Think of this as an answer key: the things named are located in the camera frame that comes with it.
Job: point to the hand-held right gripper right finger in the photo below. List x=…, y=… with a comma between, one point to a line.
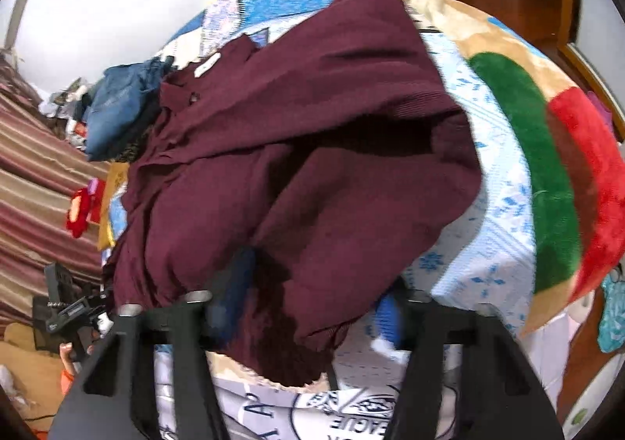
x=388, y=318

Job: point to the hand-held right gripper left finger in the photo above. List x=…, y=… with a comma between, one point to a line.
x=232, y=308

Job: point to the maroon button-up shirt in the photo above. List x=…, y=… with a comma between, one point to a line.
x=317, y=127

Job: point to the person's left forearm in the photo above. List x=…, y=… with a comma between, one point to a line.
x=67, y=379

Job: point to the person's left hand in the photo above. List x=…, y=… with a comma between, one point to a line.
x=66, y=351

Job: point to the beige cloth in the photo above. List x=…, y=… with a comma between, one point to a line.
x=29, y=371

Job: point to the red plush flower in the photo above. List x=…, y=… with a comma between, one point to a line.
x=83, y=210

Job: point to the grey printed cloth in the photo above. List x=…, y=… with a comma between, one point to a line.
x=312, y=410

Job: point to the bamboo lap desk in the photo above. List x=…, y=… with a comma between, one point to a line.
x=113, y=196

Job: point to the striped brown curtain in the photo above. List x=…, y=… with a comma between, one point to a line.
x=39, y=186

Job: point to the dark patterned cloth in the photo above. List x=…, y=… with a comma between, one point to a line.
x=131, y=152

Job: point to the pile of clutter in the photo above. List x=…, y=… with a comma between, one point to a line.
x=68, y=108

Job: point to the blue denim jeans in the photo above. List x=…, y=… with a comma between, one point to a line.
x=122, y=103

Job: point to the teal cloth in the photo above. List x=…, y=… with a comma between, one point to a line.
x=613, y=313

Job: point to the colourful fleece blanket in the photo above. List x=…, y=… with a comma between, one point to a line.
x=551, y=152

